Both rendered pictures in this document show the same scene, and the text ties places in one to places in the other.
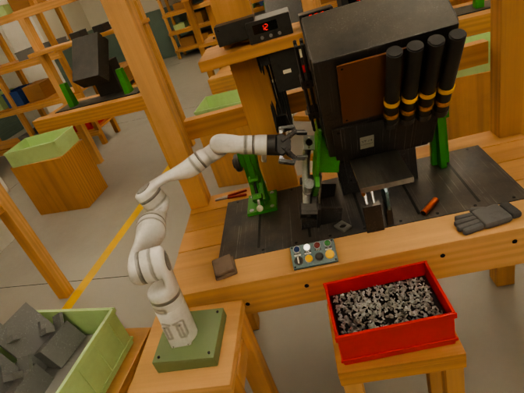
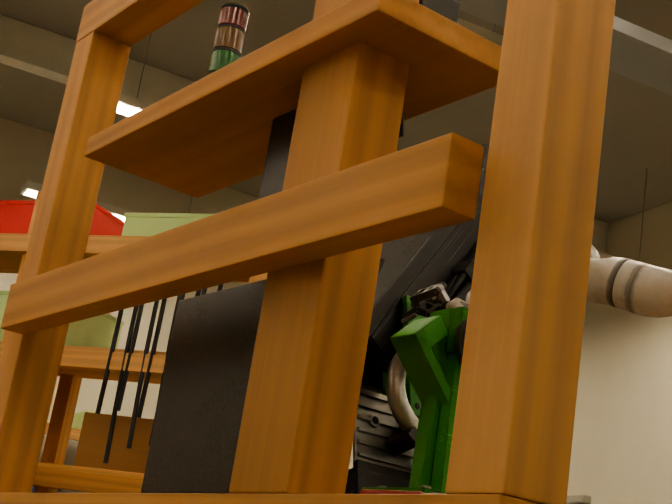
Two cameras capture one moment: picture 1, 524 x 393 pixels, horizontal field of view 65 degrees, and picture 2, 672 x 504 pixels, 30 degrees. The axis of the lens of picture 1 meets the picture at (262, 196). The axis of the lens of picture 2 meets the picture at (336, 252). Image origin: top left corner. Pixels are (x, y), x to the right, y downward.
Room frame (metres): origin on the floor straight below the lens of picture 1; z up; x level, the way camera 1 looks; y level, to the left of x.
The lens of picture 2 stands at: (2.83, 1.08, 0.72)
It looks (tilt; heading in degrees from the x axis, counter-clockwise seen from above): 17 degrees up; 226
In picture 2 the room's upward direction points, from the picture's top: 9 degrees clockwise
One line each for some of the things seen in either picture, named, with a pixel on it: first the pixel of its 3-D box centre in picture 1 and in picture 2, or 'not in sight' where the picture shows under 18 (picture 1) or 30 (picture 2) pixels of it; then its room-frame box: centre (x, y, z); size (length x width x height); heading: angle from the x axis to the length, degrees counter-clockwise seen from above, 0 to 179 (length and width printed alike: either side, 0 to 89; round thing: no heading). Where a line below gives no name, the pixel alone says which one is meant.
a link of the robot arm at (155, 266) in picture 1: (157, 275); not in sight; (0.95, 0.35, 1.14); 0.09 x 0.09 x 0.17; 2
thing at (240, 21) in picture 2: not in sight; (233, 20); (1.63, -0.52, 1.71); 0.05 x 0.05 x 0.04
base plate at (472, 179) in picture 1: (355, 202); not in sight; (1.35, -0.35, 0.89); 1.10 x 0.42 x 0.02; 80
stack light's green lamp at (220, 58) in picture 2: not in sight; (223, 67); (1.63, -0.52, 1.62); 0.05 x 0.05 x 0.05
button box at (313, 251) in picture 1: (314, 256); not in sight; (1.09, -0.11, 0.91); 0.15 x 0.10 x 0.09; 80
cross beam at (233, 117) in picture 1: (328, 92); (180, 260); (1.72, -0.41, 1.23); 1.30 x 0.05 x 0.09; 80
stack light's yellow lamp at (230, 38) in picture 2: not in sight; (228, 43); (1.63, -0.52, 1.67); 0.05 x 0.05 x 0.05
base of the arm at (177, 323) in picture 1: (174, 315); not in sight; (0.95, 0.36, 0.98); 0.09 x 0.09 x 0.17; 83
